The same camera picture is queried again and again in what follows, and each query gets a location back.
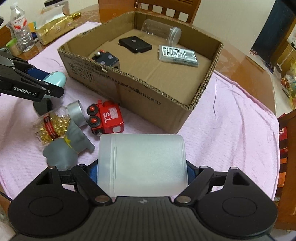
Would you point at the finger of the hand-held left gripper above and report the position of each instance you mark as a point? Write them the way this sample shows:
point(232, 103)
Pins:
point(55, 92)
point(37, 73)

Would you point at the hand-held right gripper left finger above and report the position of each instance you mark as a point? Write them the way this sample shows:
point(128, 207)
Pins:
point(92, 172)

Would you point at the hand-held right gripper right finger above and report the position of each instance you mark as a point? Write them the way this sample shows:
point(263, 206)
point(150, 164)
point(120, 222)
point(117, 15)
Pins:
point(191, 172)

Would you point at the teal egg-shaped gadget dark base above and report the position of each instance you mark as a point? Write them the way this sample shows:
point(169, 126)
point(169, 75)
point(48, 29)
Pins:
point(57, 78)

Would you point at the white plastic container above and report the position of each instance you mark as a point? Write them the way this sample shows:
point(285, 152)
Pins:
point(143, 162)

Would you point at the black and red cube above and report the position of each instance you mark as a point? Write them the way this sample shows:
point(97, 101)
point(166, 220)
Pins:
point(107, 59)

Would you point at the cardboard box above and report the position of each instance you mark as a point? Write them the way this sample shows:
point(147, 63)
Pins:
point(148, 92)

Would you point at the black box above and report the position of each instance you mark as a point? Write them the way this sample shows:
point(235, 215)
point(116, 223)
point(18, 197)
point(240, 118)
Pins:
point(135, 44)

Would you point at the clear labelled card case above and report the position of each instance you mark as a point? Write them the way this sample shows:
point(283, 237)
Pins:
point(178, 55)

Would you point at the clear plastic jar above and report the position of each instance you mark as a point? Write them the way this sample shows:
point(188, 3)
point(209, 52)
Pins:
point(157, 29)

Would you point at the gold capsule bottle silver cap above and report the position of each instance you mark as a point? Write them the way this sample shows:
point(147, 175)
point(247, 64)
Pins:
point(53, 125)

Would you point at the green-lidded container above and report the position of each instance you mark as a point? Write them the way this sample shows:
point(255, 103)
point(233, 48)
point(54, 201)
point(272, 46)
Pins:
point(12, 47)

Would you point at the grey elephant toy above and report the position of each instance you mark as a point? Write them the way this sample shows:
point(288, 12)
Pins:
point(62, 153)

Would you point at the clear water bottle red label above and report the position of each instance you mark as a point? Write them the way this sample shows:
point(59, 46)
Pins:
point(22, 30)

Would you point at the gold tissue packet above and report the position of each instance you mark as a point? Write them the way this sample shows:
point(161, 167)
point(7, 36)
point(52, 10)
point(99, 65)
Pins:
point(53, 27)

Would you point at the pink cloth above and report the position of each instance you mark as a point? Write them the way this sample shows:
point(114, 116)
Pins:
point(231, 139)

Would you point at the red toy train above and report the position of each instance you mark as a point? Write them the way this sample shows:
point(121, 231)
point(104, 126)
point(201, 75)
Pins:
point(111, 118)

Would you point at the clear jar black lid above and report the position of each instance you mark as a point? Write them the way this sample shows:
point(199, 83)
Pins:
point(55, 2)

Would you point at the red box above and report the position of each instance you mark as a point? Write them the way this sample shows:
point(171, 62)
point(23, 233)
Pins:
point(283, 141)

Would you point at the wooden chair grooved back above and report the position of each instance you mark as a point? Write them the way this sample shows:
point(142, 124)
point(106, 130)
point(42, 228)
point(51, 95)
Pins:
point(289, 208)

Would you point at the yellow plastic bag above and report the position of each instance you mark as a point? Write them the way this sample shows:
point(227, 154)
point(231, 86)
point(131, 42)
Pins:
point(290, 88)

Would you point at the dark slippers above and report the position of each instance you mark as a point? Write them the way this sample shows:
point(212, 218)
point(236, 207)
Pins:
point(269, 66)

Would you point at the pink slippers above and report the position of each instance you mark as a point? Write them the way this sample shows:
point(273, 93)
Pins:
point(254, 52)

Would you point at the wooden chair slatted back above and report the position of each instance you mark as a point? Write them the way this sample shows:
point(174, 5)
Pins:
point(161, 4)

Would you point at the dark blue door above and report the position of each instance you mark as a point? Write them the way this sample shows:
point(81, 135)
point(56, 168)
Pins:
point(272, 27)

